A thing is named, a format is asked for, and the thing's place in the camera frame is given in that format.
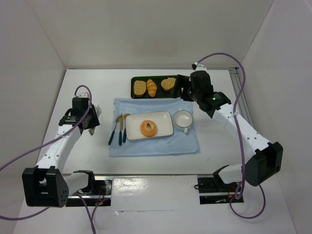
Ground sugared donut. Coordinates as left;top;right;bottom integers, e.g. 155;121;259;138
140;120;157;137

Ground silver metal tongs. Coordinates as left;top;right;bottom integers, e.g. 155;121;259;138
88;105;102;136

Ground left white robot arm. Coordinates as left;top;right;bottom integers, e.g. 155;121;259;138
22;94;101;208

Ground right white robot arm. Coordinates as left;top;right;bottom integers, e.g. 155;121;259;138
171;71;283;187

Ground bread slice right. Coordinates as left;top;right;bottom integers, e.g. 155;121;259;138
161;78;176;92

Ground bread slice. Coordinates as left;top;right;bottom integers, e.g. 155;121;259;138
134;80;147;98
161;78;176;92

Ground bread slice left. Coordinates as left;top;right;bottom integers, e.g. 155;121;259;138
134;80;147;98

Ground black rectangular tray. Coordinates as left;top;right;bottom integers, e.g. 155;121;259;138
131;75;177;99

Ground croissant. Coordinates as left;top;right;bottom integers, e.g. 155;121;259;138
146;79;157;98

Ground white rectangular plate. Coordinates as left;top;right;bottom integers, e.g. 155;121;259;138
126;111;174;140

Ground light blue cloth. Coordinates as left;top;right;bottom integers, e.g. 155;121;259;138
109;98;199;157

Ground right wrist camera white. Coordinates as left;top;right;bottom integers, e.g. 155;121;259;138
192;62;208;73

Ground white bowl with handles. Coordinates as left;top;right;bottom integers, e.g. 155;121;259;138
173;109;194;135

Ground aluminium rail right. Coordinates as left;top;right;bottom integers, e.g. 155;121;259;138
229;67;249;120

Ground gold fork green handle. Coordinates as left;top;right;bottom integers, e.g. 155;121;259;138
108;114;122;145

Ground gold knife green handle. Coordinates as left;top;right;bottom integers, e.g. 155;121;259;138
118;114;124;146

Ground gold spoon green handle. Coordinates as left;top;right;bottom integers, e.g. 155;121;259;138
122;113;130;143

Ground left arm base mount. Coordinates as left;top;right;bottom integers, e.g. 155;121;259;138
66;175;113;207

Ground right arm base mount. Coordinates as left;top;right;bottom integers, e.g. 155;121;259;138
194;177;238;205

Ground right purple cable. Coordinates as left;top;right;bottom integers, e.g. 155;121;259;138
191;52;267;218

